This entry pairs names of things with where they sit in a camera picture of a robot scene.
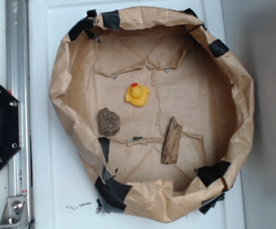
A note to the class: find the brown paper bag basin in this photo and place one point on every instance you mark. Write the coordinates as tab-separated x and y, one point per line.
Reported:
191	75

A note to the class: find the metal corner bracket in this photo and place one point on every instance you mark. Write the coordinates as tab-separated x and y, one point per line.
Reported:
15	214

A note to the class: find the weathered wood piece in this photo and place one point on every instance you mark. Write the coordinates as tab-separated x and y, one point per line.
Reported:
171	145

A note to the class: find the yellow rubber duck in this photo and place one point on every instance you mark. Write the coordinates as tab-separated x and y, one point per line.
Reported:
137	95

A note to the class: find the aluminium extrusion rail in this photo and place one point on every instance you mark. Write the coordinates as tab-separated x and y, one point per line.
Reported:
17	78

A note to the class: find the brown rough rock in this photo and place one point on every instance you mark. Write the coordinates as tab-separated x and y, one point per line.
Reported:
109	122

